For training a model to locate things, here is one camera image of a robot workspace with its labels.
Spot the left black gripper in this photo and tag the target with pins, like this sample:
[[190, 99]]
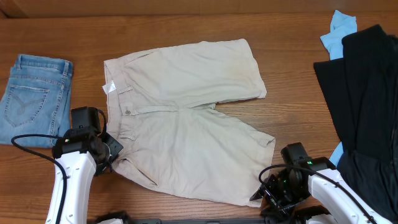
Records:
[[115, 147]]

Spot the beige khaki shorts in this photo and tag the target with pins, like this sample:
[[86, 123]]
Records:
[[161, 108]]

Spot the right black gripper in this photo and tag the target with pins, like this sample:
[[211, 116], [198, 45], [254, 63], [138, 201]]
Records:
[[270, 190]]

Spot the light blue cloth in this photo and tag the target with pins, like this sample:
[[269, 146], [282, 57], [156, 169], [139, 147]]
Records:
[[339, 34]]

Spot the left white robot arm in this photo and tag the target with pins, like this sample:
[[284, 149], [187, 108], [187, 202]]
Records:
[[80, 155]]

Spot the black garment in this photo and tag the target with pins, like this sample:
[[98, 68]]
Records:
[[360, 90]]

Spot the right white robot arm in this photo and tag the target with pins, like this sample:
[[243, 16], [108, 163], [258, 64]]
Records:
[[309, 190]]

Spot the folded blue denim jeans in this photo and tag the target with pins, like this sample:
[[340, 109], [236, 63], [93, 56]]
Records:
[[37, 97]]

